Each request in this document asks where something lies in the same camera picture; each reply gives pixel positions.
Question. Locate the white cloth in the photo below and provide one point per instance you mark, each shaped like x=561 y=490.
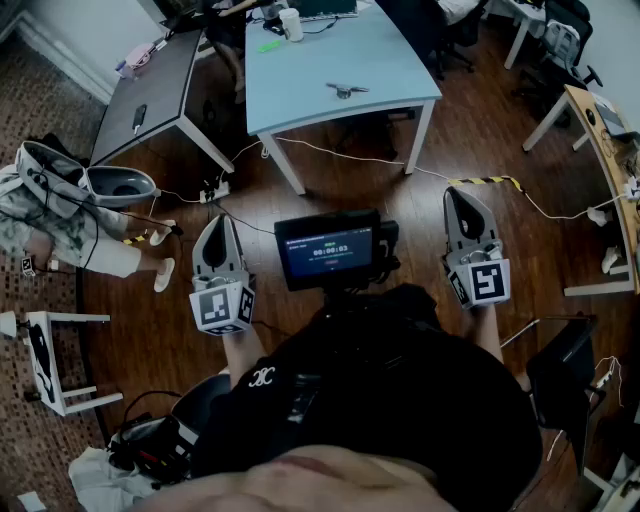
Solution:
x=95 y=480

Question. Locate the white cup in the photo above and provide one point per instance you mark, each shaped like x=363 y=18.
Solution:
x=291 y=25

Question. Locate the small metal object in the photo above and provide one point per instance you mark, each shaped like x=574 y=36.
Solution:
x=345 y=91

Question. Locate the black monitor mount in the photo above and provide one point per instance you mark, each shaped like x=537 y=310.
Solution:
x=389 y=250

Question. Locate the white power strip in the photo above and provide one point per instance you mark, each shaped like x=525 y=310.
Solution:
x=605 y=377
x=215 y=192

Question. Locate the green flat item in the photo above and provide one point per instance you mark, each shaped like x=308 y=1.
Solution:
x=269 y=46

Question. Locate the laptop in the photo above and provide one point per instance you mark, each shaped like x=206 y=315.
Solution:
x=325 y=9

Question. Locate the black folding chair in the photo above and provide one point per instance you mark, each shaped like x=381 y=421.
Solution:
x=565 y=380

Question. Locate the small black monitor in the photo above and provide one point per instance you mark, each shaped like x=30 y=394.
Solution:
x=327 y=250

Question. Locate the wooden desk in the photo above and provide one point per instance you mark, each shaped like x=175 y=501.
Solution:
x=617 y=190

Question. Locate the person's right forearm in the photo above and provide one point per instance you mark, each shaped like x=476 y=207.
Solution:
x=487 y=330

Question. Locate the white stool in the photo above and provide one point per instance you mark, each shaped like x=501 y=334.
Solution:
x=45 y=360

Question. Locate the black office chair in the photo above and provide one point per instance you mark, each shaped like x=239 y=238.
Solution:
x=562 y=40

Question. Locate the white table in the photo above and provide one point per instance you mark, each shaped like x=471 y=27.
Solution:
x=520 y=20

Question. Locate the person's left forearm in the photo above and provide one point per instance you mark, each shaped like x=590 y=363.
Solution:
x=245 y=355

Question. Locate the person's face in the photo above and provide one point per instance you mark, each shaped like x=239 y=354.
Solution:
x=300 y=485

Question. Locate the light blue table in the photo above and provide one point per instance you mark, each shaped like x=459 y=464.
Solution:
x=340 y=65

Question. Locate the short yellow black tape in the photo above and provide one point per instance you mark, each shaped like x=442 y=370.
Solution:
x=135 y=240

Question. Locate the black equipment bag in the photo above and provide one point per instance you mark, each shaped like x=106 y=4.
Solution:
x=150 y=450

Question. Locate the black phone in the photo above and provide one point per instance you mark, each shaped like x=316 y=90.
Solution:
x=139 y=117

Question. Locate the pink item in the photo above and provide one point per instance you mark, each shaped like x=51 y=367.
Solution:
x=140 y=54

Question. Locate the person's black shirt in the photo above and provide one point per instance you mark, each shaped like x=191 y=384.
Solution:
x=380 y=400

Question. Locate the dark grey table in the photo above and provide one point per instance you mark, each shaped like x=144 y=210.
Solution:
x=150 y=105

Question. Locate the yellow black striped tape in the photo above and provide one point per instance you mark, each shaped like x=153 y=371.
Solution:
x=482 y=180

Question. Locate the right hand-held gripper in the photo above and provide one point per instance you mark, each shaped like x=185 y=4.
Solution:
x=487 y=282

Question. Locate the small bottle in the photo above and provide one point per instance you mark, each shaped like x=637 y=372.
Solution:
x=125 y=70

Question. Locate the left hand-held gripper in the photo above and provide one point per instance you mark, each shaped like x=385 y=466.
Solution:
x=220 y=307

